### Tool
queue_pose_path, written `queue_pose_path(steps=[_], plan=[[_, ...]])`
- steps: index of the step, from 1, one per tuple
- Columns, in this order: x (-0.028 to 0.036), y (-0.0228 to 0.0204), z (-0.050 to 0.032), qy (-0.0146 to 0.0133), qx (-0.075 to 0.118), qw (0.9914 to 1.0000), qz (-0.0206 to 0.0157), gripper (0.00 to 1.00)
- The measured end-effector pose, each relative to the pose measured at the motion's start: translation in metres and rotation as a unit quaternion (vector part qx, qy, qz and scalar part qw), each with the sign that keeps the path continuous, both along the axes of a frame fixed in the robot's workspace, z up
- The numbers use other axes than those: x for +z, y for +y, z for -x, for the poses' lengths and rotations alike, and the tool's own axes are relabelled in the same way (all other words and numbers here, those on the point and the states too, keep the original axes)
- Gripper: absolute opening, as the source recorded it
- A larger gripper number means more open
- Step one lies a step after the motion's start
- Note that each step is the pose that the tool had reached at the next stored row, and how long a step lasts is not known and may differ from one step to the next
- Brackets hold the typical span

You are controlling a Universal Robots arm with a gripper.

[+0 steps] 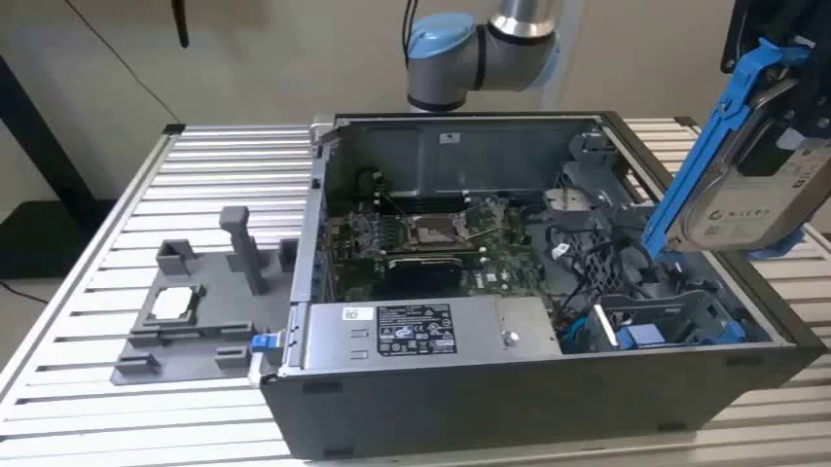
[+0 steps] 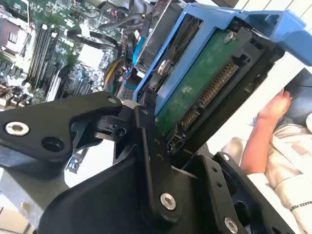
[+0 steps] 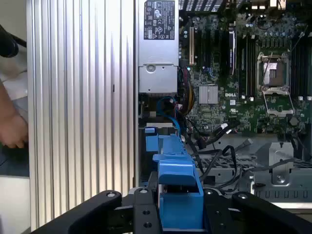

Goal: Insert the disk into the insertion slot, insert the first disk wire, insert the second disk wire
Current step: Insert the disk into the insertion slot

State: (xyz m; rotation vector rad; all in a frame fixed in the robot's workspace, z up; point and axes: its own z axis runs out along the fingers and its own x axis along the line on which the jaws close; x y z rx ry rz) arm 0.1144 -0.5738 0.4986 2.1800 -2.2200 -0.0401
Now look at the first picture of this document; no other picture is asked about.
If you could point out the hard disk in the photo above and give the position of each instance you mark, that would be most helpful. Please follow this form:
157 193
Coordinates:
733 219

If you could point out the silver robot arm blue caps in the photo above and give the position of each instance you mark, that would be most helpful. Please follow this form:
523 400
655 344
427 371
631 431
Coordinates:
453 73

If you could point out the grey metal disk bay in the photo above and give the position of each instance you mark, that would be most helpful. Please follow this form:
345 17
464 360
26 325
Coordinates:
649 301

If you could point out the metal drive cage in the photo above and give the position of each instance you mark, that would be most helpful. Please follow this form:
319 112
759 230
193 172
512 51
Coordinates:
584 180

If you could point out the blue carrier in bay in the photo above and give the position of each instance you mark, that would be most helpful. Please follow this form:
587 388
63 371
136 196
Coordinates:
639 338

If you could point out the green motherboard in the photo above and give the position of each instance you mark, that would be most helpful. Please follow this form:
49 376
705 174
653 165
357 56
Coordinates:
503 278

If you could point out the CPU socket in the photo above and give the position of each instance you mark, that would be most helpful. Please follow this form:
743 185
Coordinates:
429 228

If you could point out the black graphics card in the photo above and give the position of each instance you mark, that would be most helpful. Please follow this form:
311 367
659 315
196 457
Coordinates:
421 279

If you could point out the dark grey PC case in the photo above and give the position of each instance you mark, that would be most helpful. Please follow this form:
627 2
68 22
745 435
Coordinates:
453 413

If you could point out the silver power supply unit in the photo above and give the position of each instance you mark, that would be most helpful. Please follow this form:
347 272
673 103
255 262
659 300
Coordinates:
324 340

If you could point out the blue release latch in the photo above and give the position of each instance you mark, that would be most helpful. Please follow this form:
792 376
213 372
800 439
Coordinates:
263 341

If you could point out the grey parts rack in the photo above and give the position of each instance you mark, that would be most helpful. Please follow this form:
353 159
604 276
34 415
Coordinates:
213 272

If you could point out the silver CPU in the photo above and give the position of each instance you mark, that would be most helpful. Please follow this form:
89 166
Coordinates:
172 304

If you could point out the black desk stand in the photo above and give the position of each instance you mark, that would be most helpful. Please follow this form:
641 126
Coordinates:
45 233

